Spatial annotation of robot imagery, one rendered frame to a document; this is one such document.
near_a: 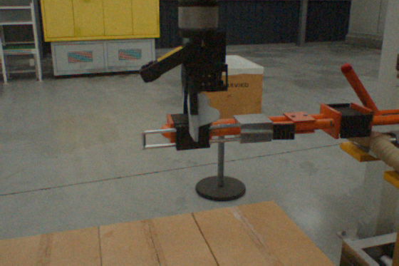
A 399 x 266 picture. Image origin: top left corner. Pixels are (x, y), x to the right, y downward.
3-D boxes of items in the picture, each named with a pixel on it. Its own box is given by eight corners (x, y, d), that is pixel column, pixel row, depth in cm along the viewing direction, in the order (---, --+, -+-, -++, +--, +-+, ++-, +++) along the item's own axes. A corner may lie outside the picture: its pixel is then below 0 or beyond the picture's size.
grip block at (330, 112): (349, 124, 93) (351, 100, 91) (373, 138, 83) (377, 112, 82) (316, 126, 91) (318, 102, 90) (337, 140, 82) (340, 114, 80)
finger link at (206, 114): (223, 139, 73) (219, 90, 74) (192, 140, 72) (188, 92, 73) (219, 140, 76) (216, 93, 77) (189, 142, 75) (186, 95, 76)
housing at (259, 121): (261, 132, 88) (263, 113, 86) (272, 142, 81) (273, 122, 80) (231, 134, 86) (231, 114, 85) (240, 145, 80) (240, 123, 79)
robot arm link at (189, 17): (180, 6, 69) (175, 6, 77) (181, 33, 70) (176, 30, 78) (222, 6, 70) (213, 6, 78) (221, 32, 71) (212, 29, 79)
